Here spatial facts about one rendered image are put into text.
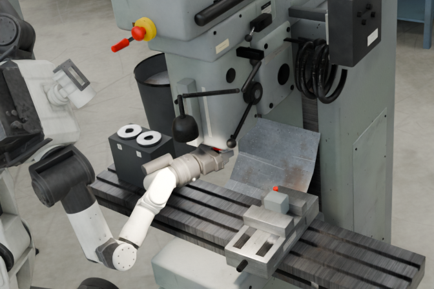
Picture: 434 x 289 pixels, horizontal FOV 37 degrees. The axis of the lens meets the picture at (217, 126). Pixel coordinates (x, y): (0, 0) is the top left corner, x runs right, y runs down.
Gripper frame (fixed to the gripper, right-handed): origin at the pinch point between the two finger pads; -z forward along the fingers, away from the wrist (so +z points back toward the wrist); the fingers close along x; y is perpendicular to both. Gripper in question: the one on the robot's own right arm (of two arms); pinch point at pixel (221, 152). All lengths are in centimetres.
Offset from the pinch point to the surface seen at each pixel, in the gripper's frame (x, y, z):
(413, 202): 39, 121, -147
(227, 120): -11.6, -18.6, 3.7
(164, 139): 30.2, 6.8, 4.3
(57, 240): 154, 124, 22
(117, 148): 43.1, 10.3, 17.5
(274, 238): -26.5, 18.4, 1.1
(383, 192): 2, 59, -80
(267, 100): -7.6, -16.4, -14.4
